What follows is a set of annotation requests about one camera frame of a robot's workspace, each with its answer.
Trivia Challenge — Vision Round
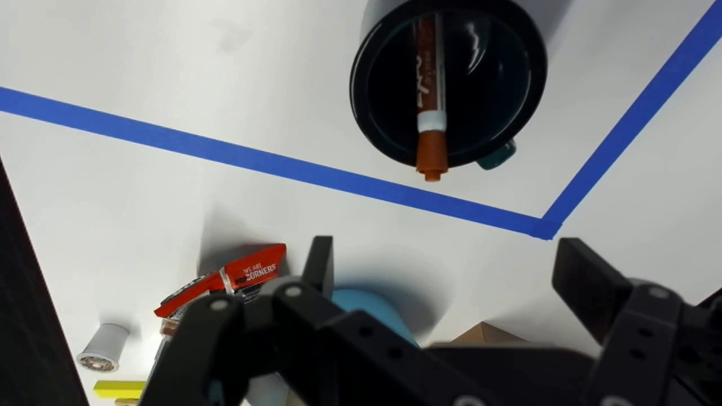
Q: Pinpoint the blue tape roll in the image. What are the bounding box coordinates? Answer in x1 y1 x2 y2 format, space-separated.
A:
332 287 414 344

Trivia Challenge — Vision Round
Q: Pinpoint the red-brown marker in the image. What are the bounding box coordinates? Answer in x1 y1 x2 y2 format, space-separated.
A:
413 14 449 183

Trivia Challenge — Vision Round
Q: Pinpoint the white cylinder cap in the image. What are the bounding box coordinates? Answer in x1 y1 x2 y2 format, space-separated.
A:
76 322 130 372

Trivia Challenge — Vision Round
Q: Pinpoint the blue tape line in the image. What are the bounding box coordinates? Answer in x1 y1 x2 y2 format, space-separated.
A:
0 0 722 240

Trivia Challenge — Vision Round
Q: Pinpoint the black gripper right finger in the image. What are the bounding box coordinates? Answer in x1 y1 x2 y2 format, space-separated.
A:
552 236 722 406

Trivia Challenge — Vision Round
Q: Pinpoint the yellow-green marker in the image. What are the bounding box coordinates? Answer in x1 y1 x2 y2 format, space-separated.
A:
92 378 145 401

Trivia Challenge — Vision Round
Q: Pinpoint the brown cardboard piece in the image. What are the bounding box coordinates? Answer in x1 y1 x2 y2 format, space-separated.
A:
454 322 520 344

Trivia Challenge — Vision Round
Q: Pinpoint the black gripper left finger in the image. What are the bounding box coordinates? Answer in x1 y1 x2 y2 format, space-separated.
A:
140 236 496 406

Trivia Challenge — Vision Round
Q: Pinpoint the black cup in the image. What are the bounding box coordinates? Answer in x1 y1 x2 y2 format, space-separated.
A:
350 0 547 169

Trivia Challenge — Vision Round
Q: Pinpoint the red marker on table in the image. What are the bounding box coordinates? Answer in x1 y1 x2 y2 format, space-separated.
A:
153 244 286 319

